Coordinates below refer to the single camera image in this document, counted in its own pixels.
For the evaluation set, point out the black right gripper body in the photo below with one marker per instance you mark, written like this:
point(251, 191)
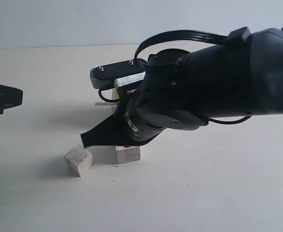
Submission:
point(162, 101)

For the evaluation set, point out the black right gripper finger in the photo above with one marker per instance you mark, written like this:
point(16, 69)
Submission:
point(110, 132)

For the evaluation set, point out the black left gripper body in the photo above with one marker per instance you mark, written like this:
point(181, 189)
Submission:
point(10, 97)

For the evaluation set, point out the medium plain wooden cube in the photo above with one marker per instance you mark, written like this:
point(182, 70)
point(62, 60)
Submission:
point(127, 154)

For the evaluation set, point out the yellow painted wooden cube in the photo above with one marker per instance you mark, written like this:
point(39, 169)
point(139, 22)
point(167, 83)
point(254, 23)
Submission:
point(116, 94)

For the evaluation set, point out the large plain wooden cube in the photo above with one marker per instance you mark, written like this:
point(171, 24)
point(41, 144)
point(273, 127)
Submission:
point(114, 107)

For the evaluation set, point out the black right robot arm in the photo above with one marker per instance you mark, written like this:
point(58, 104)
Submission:
point(241, 76)

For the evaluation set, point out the small plain wooden cube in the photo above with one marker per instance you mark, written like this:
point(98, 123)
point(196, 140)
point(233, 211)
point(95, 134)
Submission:
point(78, 160)

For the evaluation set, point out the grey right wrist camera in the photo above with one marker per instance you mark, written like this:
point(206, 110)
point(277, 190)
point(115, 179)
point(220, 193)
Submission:
point(105, 75)

